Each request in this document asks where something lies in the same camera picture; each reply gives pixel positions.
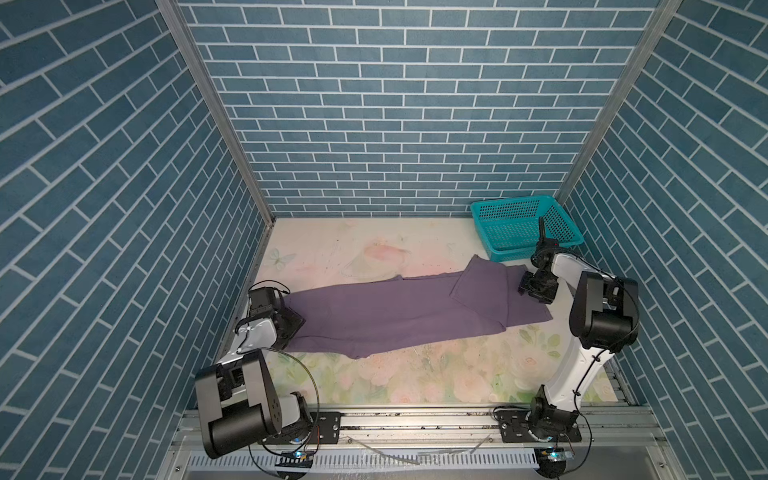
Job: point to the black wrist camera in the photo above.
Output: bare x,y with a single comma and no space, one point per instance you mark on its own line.
264,301
544,253

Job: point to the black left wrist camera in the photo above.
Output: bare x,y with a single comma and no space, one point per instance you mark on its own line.
264,301

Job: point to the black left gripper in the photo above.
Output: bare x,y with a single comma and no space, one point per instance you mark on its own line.
294,319

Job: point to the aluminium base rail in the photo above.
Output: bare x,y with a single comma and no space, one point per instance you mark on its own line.
601,425

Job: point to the white slotted cable duct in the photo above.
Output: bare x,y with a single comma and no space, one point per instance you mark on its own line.
364,461

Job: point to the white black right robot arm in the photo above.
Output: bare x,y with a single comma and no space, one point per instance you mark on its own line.
604,318

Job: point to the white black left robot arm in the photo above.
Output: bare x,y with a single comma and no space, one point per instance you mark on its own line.
237,401

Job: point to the purple trousers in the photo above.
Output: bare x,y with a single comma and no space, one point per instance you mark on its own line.
359,320

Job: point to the teal plastic basket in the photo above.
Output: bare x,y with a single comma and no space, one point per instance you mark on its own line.
509,228

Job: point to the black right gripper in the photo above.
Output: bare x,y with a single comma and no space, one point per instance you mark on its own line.
544,297

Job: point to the aluminium corner post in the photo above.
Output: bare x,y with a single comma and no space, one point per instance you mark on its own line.
182,36
657,24

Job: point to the aluminium corner post right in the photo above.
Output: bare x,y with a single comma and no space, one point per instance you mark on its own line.
657,24

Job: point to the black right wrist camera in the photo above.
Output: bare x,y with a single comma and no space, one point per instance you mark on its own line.
544,253

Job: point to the aluminium corner post left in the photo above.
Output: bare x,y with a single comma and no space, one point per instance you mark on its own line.
182,36

